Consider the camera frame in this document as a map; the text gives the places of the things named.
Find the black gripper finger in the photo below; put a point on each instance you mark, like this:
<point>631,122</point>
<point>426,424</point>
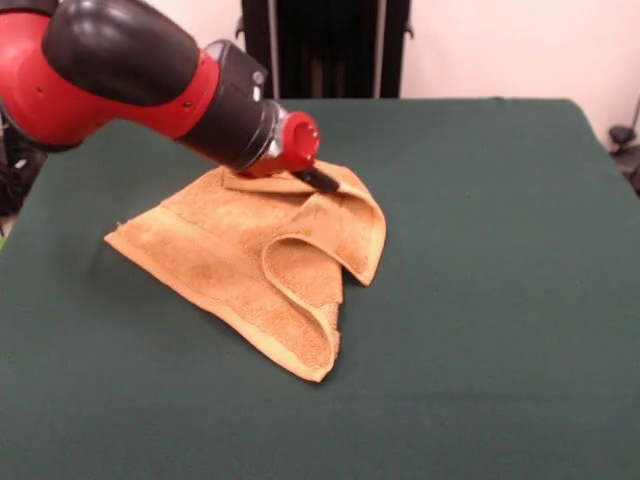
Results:
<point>320,180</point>

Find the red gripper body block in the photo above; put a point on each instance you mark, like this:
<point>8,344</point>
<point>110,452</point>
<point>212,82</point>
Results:
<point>295,145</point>

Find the tan terry towel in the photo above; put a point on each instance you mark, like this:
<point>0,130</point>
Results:
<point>225,250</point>

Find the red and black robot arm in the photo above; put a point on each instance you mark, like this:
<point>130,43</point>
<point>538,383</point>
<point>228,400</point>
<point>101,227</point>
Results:
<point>125,75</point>

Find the dark green table cloth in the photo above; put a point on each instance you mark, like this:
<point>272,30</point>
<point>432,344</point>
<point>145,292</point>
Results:
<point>500,300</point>

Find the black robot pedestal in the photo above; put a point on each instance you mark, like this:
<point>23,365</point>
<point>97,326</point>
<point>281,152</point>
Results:
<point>325,50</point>

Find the grey pedestal leg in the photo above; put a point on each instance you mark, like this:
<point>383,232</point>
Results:
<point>622,135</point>

